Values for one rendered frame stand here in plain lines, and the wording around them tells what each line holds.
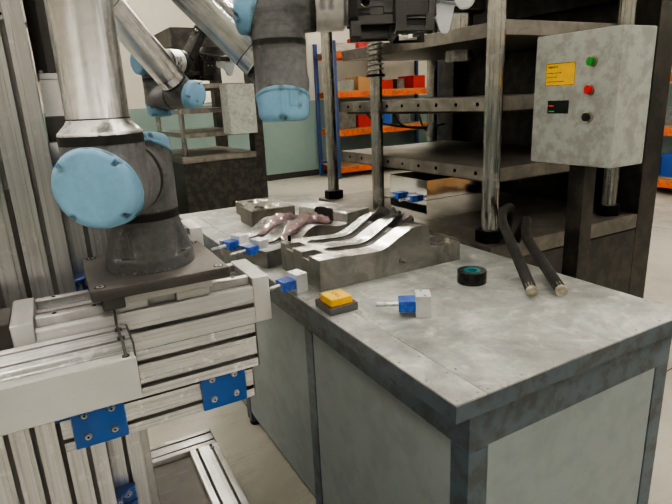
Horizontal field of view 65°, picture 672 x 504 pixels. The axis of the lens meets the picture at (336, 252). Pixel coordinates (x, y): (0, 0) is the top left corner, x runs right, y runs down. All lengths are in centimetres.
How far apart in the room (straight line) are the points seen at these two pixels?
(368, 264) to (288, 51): 87
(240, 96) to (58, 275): 480
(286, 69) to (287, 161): 869
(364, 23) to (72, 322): 65
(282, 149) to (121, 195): 864
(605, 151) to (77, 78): 145
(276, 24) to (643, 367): 109
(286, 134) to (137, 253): 853
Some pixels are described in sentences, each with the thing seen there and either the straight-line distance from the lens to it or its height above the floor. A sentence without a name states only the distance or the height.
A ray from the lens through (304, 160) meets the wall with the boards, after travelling 960.
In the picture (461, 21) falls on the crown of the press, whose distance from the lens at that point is 257.
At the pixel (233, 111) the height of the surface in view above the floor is 123.
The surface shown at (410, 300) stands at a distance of 128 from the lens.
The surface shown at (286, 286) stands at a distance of 144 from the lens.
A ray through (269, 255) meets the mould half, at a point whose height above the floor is 84.
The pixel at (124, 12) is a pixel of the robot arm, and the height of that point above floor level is 153.
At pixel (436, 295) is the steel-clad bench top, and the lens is 142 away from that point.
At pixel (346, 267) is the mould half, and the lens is 148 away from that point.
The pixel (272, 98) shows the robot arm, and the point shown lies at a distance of 77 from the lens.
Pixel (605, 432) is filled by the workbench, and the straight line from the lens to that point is 140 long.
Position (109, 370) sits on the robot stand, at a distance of 87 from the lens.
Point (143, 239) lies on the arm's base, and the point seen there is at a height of 110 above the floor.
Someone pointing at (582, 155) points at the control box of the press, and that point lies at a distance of 185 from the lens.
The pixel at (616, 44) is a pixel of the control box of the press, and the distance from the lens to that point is 180.
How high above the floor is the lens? 131
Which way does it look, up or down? 16 degrees down
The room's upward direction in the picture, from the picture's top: 3 degrees counter-clockwise
